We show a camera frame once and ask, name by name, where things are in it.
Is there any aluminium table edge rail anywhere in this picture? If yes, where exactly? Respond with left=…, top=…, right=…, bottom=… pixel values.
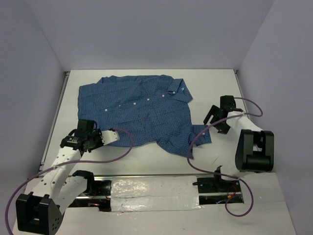
left=39, top=71, right=70, bottom=172

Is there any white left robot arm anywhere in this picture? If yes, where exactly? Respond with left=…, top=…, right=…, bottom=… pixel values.
left=16, top=119, right=103, bottom=235

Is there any blue checkered long sleeve shirt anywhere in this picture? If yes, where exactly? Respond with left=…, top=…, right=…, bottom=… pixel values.
left=78, top=75, right=212, bottom=157

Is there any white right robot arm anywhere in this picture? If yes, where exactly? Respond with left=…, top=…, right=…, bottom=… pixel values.
left=203, top=95, right=274, bottom=191

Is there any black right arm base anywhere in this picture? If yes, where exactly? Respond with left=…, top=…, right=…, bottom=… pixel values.
left=192, top=173, right=244, bottom=206

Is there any white taped cover sheet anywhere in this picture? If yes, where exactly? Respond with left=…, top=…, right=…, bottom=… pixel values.
left=110, top=176, right=201, bottom=212

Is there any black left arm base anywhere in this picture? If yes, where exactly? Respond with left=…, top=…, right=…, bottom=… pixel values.
left=69, top=180, right=112, bottom=212

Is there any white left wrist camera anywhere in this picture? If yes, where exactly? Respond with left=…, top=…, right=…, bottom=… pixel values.
left=101, top=129, right=120, bottom=145

